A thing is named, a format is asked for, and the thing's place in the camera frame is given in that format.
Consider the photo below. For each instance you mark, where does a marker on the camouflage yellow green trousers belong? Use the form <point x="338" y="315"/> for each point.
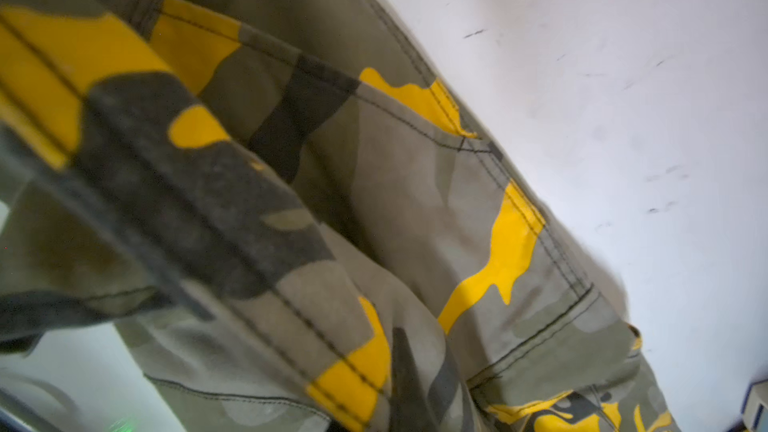
<point x="292" y="224"/>

